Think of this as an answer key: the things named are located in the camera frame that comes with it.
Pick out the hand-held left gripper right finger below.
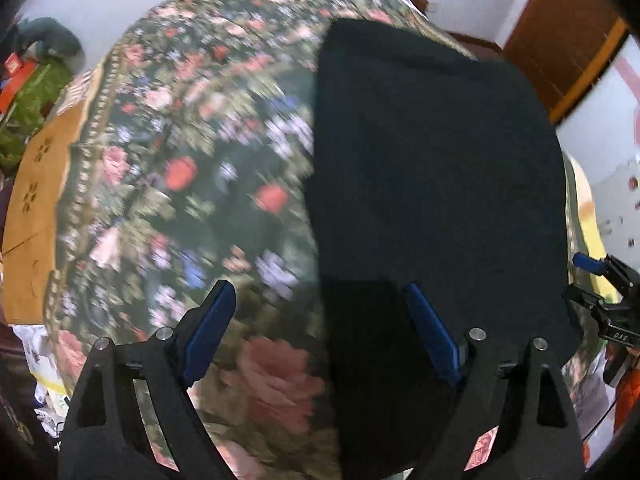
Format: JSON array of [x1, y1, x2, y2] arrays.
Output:
[[404, 282, 586, 480]]

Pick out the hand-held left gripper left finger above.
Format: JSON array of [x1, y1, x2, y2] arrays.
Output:
[[57, 279, 237, 480]]

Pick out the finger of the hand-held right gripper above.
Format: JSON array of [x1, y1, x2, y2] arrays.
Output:
[[561, 285, 610, 312], [572, 252, 640, 293]]

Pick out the black t-shirt with elephant print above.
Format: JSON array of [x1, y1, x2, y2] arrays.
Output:
[[305, 19, 583, 480]]

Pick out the yellow green foam mat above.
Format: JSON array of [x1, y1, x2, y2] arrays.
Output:
[[565, 152, 623, 306]]

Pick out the white wardrobe panel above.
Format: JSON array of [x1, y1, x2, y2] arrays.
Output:
[[555, 35, 640, 261]]

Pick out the scattered white papers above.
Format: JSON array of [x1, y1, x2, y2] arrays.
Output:
[[15, 325, 71, 413]]

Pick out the dark floral blanket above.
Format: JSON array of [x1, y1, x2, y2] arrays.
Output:
[[42, 0, 608, 480]]

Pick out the plain yellow wooden board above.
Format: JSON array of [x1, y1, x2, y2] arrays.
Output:
[[0, 225, 60, 327]]

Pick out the yellow board with flower cutouts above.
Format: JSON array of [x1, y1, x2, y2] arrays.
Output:
[[9, 110, 96, 250]]

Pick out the brown wooden door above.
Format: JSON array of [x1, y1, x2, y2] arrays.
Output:
[[502, 0, 631, 126]]

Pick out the pink striped sheet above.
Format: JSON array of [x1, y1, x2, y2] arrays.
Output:
[[55, 67, 103, 116]]

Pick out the green patterned storage box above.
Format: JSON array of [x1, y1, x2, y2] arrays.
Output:
[[0, 57, 76, 171]]

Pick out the orange box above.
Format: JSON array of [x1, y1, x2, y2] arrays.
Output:
[[0, 55, 38, 113]]

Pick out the grey plush pillow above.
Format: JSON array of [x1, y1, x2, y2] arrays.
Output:
[[12, 16, 86, 68]]

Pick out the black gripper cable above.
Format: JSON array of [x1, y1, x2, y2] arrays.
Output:
[[582, 399, 617, 442]]

